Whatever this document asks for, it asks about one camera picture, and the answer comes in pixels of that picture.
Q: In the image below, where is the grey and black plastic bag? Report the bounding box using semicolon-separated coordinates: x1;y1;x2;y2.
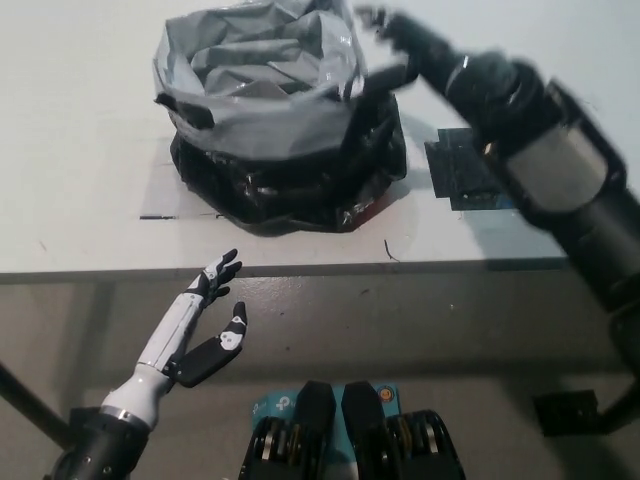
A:
152;0;407;236

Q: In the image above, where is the black metal table leg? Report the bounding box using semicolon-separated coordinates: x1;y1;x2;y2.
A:
0;359;84;454

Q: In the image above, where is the dark right robot hand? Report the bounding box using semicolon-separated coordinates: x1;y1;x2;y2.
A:
352;4;469;96

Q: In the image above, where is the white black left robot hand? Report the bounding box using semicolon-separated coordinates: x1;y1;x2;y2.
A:
133;248;250;389

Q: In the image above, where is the black tape patch on table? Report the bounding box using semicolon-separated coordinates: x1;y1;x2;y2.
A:
423;127;514;212

